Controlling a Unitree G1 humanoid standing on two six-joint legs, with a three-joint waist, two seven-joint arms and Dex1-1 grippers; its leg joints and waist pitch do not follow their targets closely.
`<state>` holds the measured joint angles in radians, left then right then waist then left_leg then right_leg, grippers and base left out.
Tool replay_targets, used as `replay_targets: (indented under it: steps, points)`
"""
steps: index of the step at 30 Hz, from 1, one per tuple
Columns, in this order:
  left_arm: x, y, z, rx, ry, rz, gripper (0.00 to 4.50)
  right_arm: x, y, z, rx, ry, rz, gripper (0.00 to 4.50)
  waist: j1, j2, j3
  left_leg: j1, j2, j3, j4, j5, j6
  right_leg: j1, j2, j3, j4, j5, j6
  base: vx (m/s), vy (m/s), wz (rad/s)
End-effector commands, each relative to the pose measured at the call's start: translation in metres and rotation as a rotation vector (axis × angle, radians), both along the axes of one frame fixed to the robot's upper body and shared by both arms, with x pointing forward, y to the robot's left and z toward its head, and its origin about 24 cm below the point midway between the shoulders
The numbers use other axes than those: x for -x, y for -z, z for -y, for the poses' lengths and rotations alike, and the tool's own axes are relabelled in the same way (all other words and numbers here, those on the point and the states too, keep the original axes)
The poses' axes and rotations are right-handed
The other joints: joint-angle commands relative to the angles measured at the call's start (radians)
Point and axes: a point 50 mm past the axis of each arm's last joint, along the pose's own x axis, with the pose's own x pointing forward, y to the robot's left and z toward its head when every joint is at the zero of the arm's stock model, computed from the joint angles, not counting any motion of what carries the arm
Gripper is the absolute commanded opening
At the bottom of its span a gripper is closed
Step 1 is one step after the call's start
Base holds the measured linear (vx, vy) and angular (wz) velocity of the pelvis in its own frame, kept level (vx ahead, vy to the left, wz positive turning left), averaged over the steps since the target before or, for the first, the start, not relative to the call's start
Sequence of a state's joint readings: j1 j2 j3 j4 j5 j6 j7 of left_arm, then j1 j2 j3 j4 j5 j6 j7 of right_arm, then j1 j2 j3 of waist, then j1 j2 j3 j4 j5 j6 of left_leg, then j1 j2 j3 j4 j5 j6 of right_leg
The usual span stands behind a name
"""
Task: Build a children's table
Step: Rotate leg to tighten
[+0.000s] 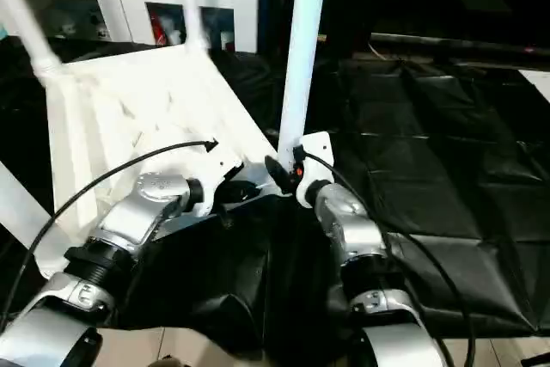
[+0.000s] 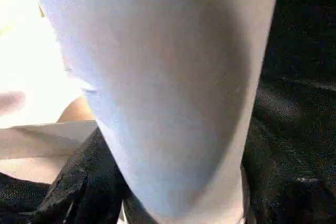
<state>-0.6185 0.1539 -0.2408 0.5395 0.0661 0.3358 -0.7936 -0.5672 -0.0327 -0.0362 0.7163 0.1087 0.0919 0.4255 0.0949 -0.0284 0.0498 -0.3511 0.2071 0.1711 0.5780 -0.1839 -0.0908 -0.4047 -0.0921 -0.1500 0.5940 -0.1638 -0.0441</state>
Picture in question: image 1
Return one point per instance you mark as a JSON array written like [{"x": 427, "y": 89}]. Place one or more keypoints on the white plastic table leg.
[
  {"x": 191, "y": 6},
  {"x": 26, "y": 19},
  {"x": 301, "y": 62},
  {"x": 17, "y": 203}
]

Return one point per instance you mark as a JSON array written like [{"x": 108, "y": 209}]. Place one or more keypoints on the white plastic table top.
[{"x": 129, "y": 96}]

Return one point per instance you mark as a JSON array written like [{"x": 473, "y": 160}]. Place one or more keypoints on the black plastic mat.
[{"x": 429, "y": 148}]

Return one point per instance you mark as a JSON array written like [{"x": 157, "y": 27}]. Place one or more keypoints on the small tan label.
[{"x": 322, "y": 36}]

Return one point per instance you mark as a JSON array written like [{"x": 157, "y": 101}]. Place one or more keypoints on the red packet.
[{"x": 158, "y": 27}]

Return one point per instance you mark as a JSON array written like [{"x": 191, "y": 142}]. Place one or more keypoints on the dark grey robot foot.
[{"x": 169, "y": 361}]

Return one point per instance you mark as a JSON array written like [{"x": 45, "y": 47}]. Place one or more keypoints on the long black bar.
[{"x": 464, "y": 42}]

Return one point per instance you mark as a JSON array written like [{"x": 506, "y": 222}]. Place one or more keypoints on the white flat board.
[{"x": 537, "y": 81}]

